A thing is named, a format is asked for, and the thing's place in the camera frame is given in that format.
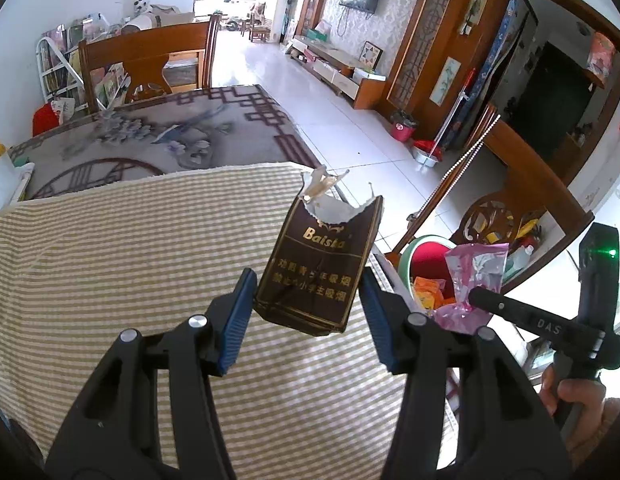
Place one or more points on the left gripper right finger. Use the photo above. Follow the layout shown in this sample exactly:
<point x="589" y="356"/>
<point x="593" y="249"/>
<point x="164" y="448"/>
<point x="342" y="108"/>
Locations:
<point x="468" y="411"/>

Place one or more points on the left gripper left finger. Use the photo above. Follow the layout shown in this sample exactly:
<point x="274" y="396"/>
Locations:
<point x="147" y="410"/>

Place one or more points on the orange snack bag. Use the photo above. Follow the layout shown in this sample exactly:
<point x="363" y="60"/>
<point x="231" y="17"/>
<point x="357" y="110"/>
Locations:
<point x="433" y="293"/>

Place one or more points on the pink plastic wrapper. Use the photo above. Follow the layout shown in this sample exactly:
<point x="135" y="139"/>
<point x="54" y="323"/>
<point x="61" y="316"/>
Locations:
<point x="470" y="266"/>

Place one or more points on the dark brown cigarette box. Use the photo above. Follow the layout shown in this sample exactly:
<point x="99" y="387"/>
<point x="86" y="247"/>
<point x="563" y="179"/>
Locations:
<point x="313" y="273"/>

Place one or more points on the red green trash bin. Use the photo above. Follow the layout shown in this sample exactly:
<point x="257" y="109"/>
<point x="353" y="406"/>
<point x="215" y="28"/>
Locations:
<point x="425" y="257"/>

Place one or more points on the carved wooden chair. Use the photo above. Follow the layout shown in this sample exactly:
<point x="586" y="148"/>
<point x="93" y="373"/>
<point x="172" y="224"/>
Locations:
<point x="530" y="190"/>

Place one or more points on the yellow checked tablecloth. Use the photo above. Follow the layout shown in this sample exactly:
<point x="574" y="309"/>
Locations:
<point x="78" y="269"/>

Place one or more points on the red plastic bucket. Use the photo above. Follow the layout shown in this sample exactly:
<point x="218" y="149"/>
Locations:
<point x="403" y="126"/>

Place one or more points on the wooden tv cabinet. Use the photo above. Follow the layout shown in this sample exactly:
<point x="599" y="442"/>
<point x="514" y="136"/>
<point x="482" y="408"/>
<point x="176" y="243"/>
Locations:
<point x="346" y="75"/>

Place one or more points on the white wire shelf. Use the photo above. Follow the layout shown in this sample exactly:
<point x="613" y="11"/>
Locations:
<point x="59" y="68"/>

